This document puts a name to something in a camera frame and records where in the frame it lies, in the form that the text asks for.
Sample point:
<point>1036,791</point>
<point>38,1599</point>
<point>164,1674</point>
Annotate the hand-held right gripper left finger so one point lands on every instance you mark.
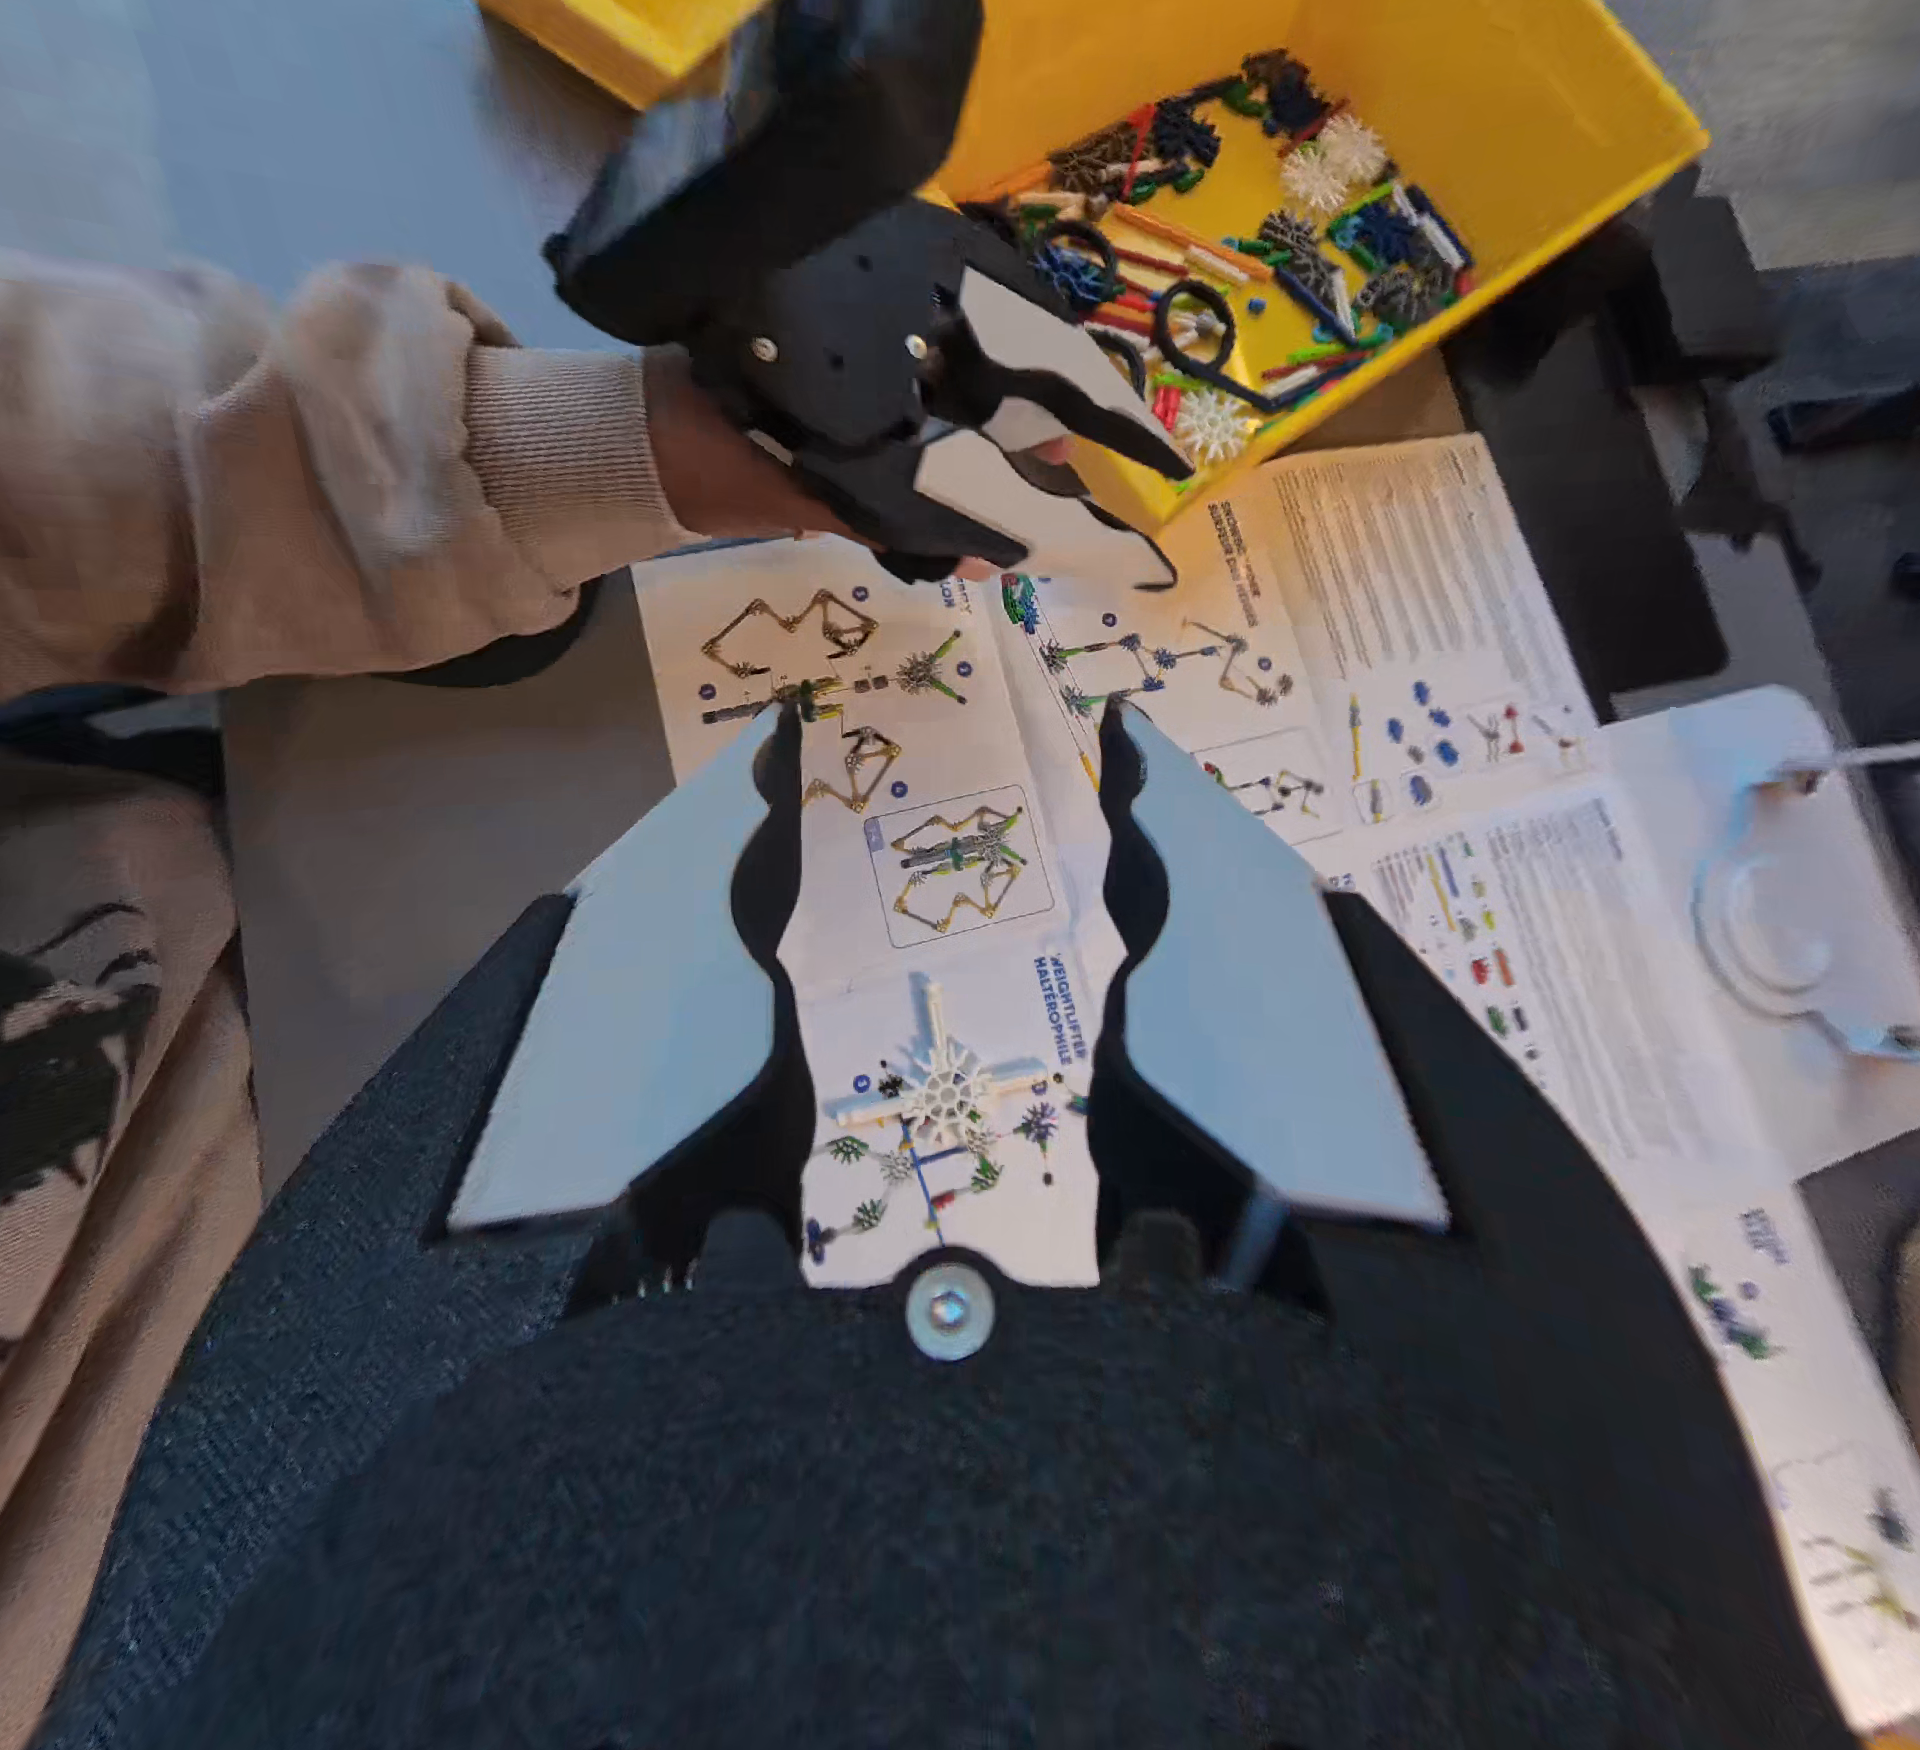
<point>616,1032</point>

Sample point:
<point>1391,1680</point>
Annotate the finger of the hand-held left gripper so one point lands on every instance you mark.
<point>974,474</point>
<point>1034,339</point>

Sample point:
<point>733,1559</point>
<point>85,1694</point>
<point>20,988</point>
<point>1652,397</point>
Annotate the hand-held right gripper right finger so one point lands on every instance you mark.
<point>1261,1032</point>

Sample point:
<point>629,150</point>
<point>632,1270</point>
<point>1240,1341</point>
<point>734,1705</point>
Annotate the white snowflake connector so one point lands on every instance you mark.
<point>1212,423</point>
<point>961,1105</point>
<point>1354,145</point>
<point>1313,181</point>

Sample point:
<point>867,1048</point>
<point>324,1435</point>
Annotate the pile of colourful toy rods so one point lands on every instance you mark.
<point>1349,250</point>

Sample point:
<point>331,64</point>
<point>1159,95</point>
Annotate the white instruction sheet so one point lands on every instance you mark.
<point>1423,581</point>

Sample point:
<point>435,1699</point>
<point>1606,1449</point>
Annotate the person's left forearm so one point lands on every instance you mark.
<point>376,460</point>

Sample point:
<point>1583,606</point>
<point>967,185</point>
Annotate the person's left hand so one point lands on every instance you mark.
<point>721,460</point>

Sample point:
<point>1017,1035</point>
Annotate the wooden clipboard stand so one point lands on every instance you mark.
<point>1695,760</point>

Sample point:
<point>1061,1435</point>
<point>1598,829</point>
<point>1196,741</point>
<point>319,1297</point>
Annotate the dark box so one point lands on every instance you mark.
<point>1695,281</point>

